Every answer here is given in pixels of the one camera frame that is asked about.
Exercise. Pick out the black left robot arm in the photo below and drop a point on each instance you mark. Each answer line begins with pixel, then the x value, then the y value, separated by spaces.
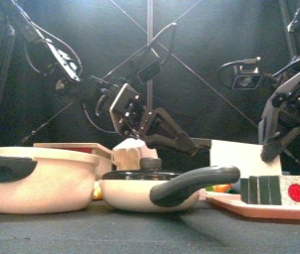
pixel 46 49

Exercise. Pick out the black pan lid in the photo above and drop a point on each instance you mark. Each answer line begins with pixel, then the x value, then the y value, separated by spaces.
pixel 144 173

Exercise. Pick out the small green toy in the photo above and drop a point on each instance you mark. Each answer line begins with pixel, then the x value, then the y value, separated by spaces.
pixel 211 189

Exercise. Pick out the small orange toy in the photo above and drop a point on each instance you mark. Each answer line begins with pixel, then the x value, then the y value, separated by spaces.
pixel 223 188

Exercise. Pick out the cream wooden box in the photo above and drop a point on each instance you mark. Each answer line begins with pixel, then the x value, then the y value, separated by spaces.
pixel 69 147

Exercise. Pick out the pink plastic tray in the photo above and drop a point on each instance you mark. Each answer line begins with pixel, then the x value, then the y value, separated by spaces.
pixel 263 211

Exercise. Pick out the cream toy pot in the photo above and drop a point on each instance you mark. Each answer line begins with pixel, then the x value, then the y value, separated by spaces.
pixel 42 185

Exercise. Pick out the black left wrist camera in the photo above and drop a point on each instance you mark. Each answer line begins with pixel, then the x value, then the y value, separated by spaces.
pixel 149 71

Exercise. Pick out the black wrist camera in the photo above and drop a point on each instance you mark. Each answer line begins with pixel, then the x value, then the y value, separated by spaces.
pixel 149 71
pixel 247 79

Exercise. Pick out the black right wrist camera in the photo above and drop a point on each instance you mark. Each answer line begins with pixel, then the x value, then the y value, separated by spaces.
pixel 247 79

